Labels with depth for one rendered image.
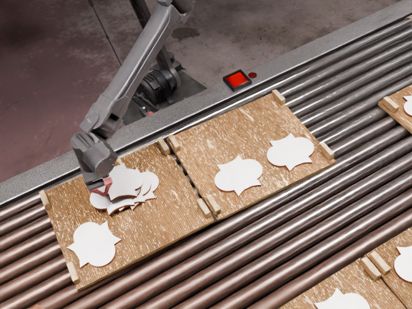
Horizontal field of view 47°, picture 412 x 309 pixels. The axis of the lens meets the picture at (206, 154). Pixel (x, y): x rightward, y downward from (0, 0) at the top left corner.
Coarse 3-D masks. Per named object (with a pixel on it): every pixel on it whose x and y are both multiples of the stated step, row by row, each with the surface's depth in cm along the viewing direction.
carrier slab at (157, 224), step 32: (128, 160) 150; (160, 160) 149; (64, 192) 144; (160, 192) 142; (192, 192) 141; (64, 224) 137; (128, 224) 136; (160, 224) 135; (192, 224) 134; (64, 256) 131; (128, 256) 130
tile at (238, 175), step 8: (240, 160) 146; (248, 160) 146; (224, 168) 144; (232, 168) 144; (240, 168) 144; (248, 168) 144; (256, 168) 144; (216, 176) 143; (224, 176) 143; (232, 176) 142; (240, 176) 142; (248, 176) 142; (256, 176) 142; (216, 184) 141; (224, 184) 141; (232, 184) 141; (240, 184) 140; (248, 184) 140; (256, 184) 140; (224, 192) 140; (240, 192) 139
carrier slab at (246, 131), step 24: (264, 96) 164; (216, 120) 158; (240, 120) 157; (264, 120) 157; (288, 120) 156; (192, 144) 153; (216, 144) 152; (240, 144) 151; (264, 144) 150; (192, 168) 147; (216, 168) 146; (264, 168) 145; (312, 168) 143; (216, 192) 141; (264, 192) 139; (216, 216) 135
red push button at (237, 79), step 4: (232, 76) 172; (236, 76) 172; (240, 76) 172; (228, 80) 171; (232, 80) 171; (236, 80) 170; (240, 80) 170; (244, 80) 170; (232, 84) 169; (236, 84) 169; (240, 84) 169
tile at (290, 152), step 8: (288, 136) 150; (272, 144) 149; (280, 144) 149; (288, 144) 149; (296, 144) 148; (304, 144) 148; (312, 144) 148; (272, 152) 147; (280, 152) 147; (288, 152) 147; (296, 152) 146; (304, 152) 146; (312, 152) 146; (272, 160) 145; (280, 160) 145; (288, 160) 145; (296, 160) 144; (304, 160) 144; (288, 168) 143
